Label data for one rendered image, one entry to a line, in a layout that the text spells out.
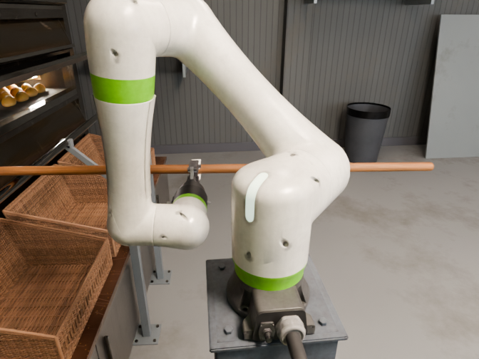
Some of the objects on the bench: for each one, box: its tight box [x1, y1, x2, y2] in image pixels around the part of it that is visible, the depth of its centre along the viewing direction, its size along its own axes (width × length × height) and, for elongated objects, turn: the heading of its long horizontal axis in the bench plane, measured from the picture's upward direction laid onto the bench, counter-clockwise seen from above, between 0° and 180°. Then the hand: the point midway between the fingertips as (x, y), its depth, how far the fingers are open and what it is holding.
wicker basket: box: [0, 218, 113, 359], centre depth 136 cm, size 49×56×28 cm
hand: (196, 169), depth 116 cm, fingers closed on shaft, 3 cm apart
